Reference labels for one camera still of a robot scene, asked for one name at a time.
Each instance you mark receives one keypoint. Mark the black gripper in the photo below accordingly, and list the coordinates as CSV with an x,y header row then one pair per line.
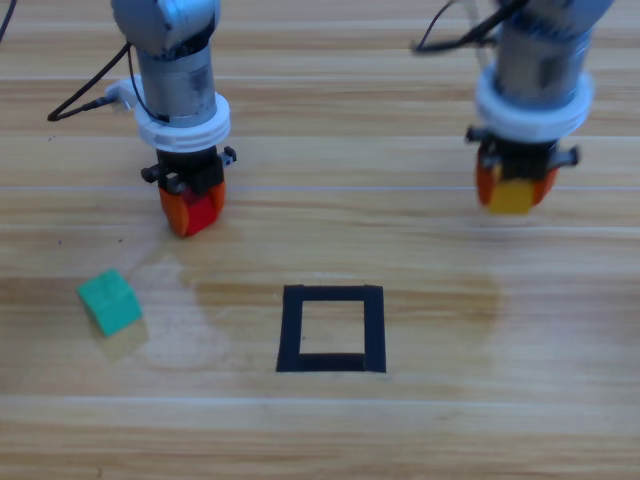
x,y
525,160
192,170

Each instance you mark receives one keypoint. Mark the red wooden cube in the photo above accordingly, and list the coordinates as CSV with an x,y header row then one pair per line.
x,y
202,215

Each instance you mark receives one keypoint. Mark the yellow wooden cube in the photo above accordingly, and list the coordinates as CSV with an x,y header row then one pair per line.
x,y
510,197

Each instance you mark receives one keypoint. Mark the green wooden cube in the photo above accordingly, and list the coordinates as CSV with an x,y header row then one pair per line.
x,y
110,302

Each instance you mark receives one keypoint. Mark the black tape square outline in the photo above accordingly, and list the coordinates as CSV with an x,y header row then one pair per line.
x,y
372,330

